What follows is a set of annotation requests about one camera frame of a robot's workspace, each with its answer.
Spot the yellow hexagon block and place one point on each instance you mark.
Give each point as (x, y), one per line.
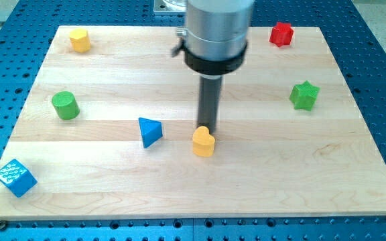
(80, 40)

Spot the red star block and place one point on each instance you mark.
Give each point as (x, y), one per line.
(281, 34)

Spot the blue triangle block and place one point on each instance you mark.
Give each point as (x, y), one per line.
(151, 131)

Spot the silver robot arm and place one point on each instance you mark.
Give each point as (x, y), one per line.
(214, 42)

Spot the green star block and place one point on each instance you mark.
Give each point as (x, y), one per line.
(304, 95)

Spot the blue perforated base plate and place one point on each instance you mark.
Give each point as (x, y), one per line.
(27, 34)

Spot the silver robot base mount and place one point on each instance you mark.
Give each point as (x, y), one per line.
(167, 7)

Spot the green cylinder block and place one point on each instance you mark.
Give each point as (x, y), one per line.
(65, 105)

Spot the blue cube block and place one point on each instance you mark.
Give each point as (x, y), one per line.
(17, 178)

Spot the yellow heart block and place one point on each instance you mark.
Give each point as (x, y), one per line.
(203, 142)

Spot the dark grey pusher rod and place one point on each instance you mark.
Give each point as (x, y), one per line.
(208, 101)

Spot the wooden board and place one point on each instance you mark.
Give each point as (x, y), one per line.
(270, 159)

